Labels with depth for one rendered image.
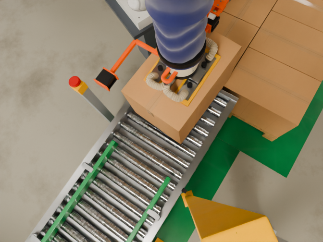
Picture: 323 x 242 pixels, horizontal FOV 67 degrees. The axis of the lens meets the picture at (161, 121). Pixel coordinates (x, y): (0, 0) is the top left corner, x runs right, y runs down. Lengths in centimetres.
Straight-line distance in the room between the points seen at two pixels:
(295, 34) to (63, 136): 226
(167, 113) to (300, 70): 120
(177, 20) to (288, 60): 143
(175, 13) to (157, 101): 61
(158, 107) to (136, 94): 15
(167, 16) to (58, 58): 227
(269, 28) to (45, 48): 232
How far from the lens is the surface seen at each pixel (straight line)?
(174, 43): 98
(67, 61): 295
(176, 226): 230
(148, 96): 134
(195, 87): 132
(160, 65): 135
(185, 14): 85
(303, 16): 243
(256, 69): 205
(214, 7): 144
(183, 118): 129
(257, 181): 238
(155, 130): 180
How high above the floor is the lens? 229
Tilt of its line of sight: 73 degrees down
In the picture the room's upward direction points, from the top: 17 degrees counter-clockwise
